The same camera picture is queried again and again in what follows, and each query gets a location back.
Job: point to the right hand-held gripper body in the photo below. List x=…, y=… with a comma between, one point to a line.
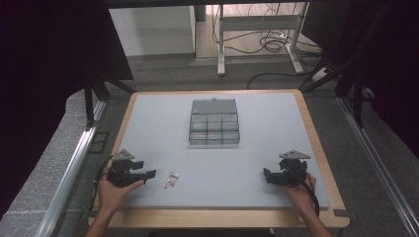
x=293, y=171

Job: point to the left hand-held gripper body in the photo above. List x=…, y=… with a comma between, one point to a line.
x=122, y=173

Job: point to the small white and pink trinket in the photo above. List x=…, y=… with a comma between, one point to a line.
x=171, y=180

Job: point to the clear plastic compartment box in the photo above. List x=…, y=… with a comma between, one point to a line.
x=214, y=126

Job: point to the person's left hand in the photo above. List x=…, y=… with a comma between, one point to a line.
x=112, y=194

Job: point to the person's right hand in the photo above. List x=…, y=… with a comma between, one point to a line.
x=299, y=194

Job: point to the grey foam mat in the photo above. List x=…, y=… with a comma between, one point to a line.
x=230, y=177

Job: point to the wooden table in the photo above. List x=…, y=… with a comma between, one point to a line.
x=210, y=218

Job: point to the black tripod stand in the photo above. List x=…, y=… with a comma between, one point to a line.
x=357, y=98
x=89, y=105

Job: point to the grey padded ledge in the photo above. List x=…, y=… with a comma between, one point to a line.
x=39, y=171

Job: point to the white power strip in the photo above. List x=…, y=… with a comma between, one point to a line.
x=319, y=74

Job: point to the black curtain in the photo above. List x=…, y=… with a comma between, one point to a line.
x=49, y=65
x=388, y=65

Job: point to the white cabinet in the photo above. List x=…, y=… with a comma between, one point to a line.
x=151, y=29

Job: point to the black floor bracket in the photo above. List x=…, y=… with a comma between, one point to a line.
x=98, y=142

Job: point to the aluminium rail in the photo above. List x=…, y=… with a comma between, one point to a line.
x=70, y=174
x=378, y=158

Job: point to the white metal desk frame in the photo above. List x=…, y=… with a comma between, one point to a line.
x=257, y=23

